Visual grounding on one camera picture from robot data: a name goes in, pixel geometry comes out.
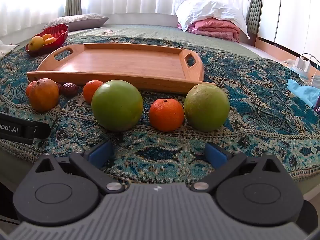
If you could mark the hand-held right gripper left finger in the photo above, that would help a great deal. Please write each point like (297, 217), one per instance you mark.
(100, 153)

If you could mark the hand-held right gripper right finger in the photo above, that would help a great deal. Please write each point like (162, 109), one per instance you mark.
(216, 153)

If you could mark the green apple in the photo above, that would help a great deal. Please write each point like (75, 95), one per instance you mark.
(207, 108)
(117, 106)

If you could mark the mandarin orange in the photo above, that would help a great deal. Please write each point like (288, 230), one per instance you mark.
(28, 88)
(92, 91)
(166, 115)

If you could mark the red dried date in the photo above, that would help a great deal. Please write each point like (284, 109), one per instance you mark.
(69, 89)

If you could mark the wooden serving tray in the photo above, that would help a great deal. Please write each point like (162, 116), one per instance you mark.
(125, 60)

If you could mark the large blemished orange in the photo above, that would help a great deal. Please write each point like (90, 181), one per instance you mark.
(44, 95)

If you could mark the teal paisley blanket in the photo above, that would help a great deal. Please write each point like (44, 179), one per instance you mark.
(250, 100)

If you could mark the white cloth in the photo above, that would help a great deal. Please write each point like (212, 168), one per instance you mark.
(6, 48)

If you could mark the yellow mango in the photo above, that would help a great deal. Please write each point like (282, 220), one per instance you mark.
(35, 43)

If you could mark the red ribbed glass bowl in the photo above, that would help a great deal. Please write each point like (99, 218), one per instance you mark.
(59, 33)

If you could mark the light blue cloth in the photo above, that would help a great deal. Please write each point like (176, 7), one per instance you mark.
(302, 90)

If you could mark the floral patterned pillow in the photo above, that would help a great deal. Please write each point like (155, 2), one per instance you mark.
(80, 21)

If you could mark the pink folded blanket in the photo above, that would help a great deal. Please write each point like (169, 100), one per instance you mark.
(215, 28)

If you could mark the white charger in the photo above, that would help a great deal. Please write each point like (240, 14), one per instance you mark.
(303, 63)

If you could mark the green quilted bedspread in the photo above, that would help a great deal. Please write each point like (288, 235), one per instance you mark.
(155, 31)

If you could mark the white duvet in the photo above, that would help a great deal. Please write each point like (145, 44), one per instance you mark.
(210, 11)

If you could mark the white wardrobe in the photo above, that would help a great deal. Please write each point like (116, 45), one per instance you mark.
(290, 10)

